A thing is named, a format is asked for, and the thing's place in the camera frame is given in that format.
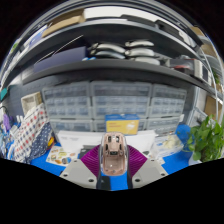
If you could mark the white keyboard packaging box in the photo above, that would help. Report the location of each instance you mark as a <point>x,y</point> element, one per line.
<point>73,140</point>

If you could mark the transparent pink computer mouse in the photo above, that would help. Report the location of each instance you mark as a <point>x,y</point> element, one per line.
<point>114,156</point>

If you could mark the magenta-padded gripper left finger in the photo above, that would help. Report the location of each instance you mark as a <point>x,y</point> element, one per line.
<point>78,174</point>

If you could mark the white polka dot fabric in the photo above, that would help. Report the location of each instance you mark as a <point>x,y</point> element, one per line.
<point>30,128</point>

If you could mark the cream disposable gloves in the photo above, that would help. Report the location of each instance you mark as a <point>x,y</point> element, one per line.
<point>169,141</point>

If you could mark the green leafy pothos plant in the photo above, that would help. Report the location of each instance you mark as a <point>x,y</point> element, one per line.
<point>205,140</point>

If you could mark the dark grey shelf unit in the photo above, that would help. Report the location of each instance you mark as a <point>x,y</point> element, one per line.
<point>110,68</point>

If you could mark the beige perforated plastic basket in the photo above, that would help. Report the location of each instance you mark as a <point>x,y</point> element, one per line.
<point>31,102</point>

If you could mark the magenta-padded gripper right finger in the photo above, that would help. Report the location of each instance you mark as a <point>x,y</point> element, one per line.
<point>150,172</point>

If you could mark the cartoon sticker sheet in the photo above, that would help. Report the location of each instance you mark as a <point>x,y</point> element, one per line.
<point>60,155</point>

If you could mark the white disposable glove box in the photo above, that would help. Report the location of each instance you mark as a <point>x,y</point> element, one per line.
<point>166,150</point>

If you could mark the yellow and blue box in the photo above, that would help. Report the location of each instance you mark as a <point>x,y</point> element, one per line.
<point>121,126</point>

